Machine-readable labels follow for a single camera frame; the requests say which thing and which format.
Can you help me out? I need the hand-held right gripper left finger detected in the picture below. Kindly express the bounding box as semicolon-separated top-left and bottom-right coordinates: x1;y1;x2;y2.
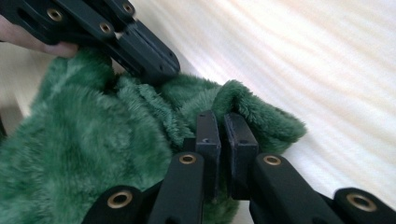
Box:
183;109;222;201

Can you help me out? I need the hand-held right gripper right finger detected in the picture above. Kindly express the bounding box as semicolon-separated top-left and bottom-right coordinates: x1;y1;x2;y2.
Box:
223;112;261;201

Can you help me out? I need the green fuzzy cloth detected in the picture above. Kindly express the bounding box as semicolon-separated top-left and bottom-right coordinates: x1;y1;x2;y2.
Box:
0;46;308;224

